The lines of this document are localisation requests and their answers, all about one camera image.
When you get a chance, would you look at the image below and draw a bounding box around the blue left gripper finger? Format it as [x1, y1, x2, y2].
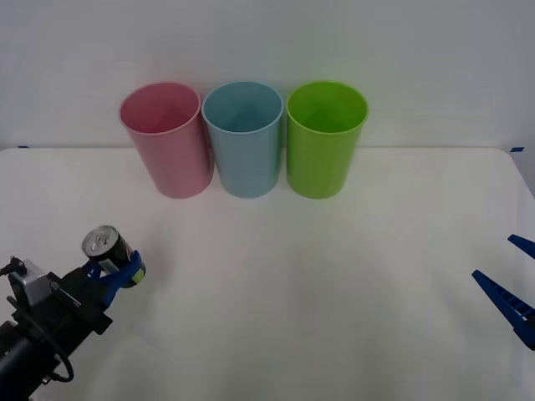
[99, 249, 147, 312]
[81, 259, 104, 280]

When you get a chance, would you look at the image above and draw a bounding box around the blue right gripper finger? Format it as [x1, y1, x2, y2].
[471, 269, 535, 352]
[507, 234, 535, 259]

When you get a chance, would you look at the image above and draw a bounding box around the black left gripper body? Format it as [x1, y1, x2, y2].
[28, 266, 114, 353]

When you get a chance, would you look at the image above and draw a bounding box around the black drink can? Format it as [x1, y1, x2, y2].
[81, 225, 147, 289]

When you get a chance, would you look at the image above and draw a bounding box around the pink plastic waste bin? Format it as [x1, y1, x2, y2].
[118, 81, 214, 200]

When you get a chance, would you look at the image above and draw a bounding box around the pale blue plastic waste bin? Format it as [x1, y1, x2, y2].
[201, 81, 285, 199]

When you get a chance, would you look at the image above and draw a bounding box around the green plastic waste bin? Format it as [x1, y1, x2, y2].
[286, 79, 369, 200]

